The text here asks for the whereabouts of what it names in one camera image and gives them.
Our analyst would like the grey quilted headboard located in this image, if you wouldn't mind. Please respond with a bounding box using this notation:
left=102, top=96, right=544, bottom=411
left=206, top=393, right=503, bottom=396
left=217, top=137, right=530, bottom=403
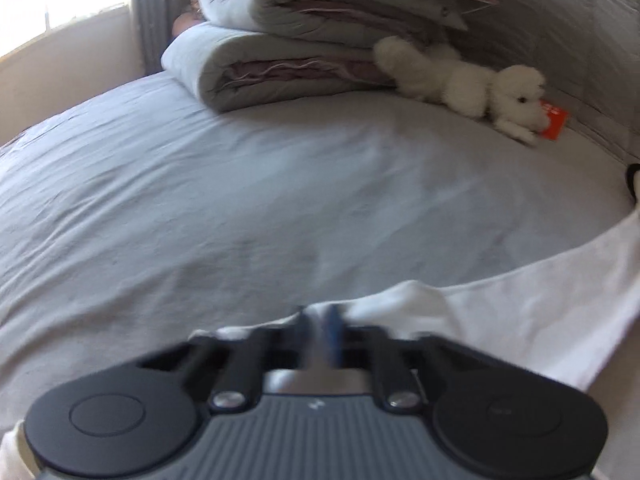
left=450, top=0, right=640, bottom=163

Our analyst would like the pink folded clothes pile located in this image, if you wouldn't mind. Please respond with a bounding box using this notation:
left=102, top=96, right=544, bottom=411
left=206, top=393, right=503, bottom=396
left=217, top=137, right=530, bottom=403
left=171, top=0, right=207, bottom=37

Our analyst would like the grey curtain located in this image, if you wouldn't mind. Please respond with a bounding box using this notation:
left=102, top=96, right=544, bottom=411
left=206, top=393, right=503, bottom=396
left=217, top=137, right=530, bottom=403
left=130, top=0, right=175, bottom=79

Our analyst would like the white plush toy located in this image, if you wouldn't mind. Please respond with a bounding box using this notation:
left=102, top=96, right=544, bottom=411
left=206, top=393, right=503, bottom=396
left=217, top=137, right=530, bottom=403
left=373, top=36, right=549, bottom=147

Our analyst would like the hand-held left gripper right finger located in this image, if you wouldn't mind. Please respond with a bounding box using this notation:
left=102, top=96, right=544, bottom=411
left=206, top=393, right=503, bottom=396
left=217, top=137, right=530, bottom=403
left=324, top=307, right=483, bottom=411

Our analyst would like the red booklet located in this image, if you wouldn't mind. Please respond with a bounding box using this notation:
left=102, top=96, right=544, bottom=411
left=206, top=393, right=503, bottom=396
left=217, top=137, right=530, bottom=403
left=534, top=100, right=571, bottom=142

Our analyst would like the white printed shirt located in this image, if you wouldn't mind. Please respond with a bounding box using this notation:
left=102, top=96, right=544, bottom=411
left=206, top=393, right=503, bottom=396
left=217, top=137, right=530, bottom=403
left=0, top=204, right=640, bottom=480

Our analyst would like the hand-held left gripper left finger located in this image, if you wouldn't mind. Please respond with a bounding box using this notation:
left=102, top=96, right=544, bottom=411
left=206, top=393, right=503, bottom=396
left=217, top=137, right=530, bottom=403
left=135, top=306, right=313, bottom=413

